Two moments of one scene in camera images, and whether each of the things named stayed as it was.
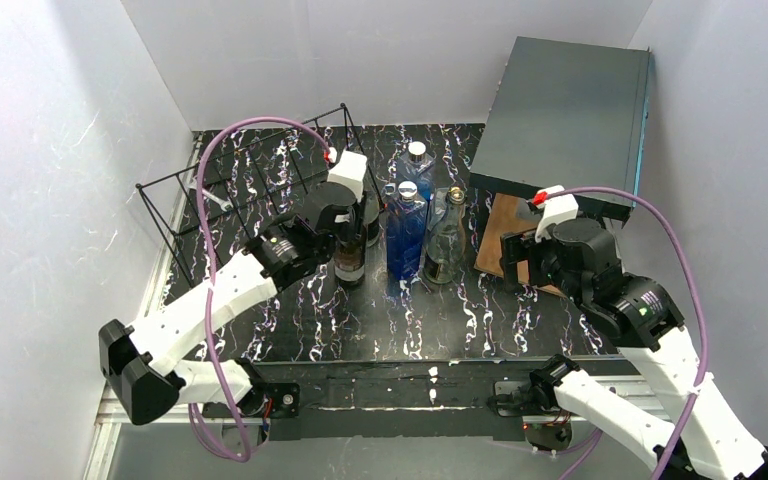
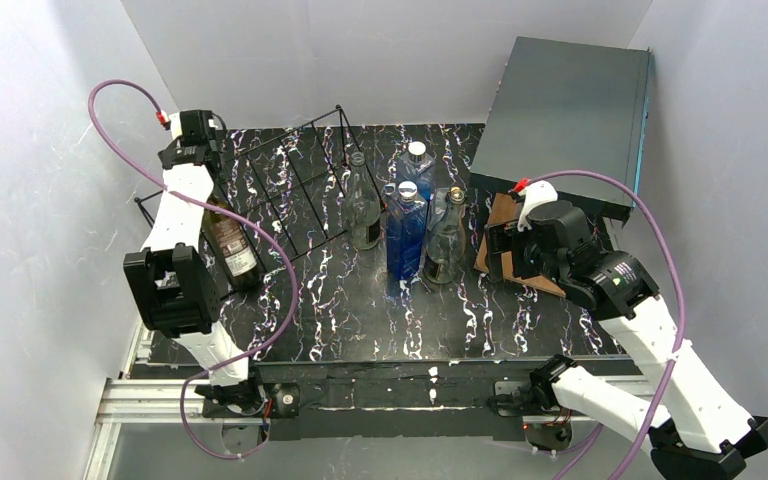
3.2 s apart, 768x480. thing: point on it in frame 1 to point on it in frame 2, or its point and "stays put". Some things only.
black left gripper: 358,216 to 161,285
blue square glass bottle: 406,234 stays put
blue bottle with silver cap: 419,168 stays put
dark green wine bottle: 349,257 to 232,245
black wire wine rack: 210,205 stays put
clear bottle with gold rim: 445,247 stays put
